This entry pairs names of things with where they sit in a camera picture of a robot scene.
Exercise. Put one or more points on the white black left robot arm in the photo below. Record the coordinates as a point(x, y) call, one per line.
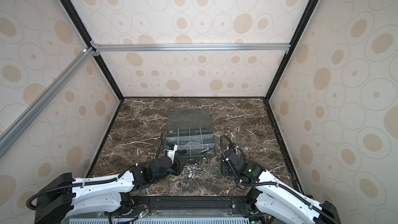
point(66, 196)

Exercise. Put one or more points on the diagonal aluminium frame bar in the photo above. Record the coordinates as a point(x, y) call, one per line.
point(17, 128)

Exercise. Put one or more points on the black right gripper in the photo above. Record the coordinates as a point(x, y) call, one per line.
point(223, 169)

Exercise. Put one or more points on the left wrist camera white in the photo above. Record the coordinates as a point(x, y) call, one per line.
point(170, 151)

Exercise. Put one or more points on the black corner post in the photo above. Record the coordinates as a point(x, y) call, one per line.
point(302, 24)
point(83, 32)

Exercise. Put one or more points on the black left corner post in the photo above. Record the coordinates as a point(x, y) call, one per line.
point(83, 32)

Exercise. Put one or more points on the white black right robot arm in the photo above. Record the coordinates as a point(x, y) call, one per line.
point(271, 196)

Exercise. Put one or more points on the black right corner post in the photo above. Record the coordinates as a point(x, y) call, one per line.
point(302, 24)

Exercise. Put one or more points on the horizontal aluminium frame bar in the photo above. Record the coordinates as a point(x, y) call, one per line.
point(192, 47)

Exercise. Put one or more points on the clear plastic organizer box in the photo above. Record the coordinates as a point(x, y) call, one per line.
point(191, 130)

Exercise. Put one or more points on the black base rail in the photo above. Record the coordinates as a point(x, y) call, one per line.
point(180, 210)

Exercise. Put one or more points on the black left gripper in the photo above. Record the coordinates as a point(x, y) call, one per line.
point(178, 169)

